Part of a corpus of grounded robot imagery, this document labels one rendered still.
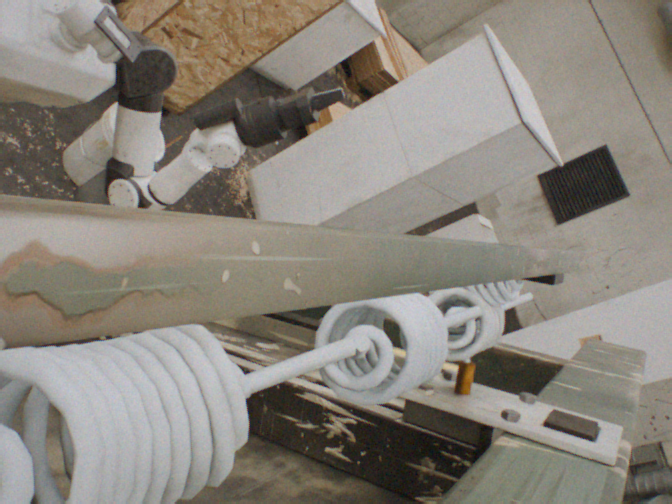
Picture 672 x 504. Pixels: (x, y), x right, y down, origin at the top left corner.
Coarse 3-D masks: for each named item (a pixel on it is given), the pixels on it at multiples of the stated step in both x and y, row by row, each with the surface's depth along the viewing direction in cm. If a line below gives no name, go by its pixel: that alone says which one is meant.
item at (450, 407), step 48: (480, 288) 53; (288, 384) 64; (432, 384) 58; (288, 432) 63; (336, 432) 61; (384, 432) 58; (432, 432) 56; (480, 432) 54; (528, 432) 49; (384, 480) 58; (432, 480) 56
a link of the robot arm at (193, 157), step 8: (208, 128) 123; (192, 136) 124; (200, 136) 124; (192, 144) 124; (200, 144) 125; (184, 152) 123; (192, 152) 124; (200, 152) 126; (184, 160) 122; (192, 160) 122; (200, 160) 124; (192, 168) 122; (200, 168) 123; (208, 168) 125; (200, 176) 125
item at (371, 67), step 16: (368, 48) 619; (384, 48) 641; (400, 48) 704; (352, 64) 627; (368, 64) 616; (384, 64) 613; (416, 64) 743; (352, 80) 625; (368, 80) 619; (384, 80) 627; (368, 96) 670
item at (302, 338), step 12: (228, 324) 115; (240, 324) 113; (252, 324) 112; (264, 324) 111; (276, 324) 109; (288, 324) 108; (264, 336) 111; (276, 336) 109; (288, 336) 108; (300, 336) 107; (312, 336) 105; (300, 348) 107; (312, 348) 105; (396, 348) 102; (396, 360) 98; (456, 372) 93
